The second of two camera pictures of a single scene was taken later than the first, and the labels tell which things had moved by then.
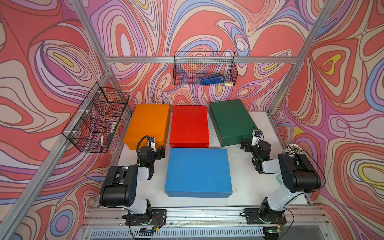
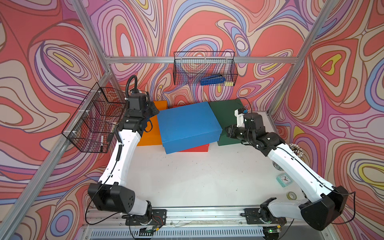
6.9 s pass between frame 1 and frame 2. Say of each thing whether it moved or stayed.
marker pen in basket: stayed
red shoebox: moved
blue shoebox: moved
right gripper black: moved
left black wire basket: stayed
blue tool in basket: stayed
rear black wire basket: stayed
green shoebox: stayed
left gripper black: moved
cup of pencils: stayed
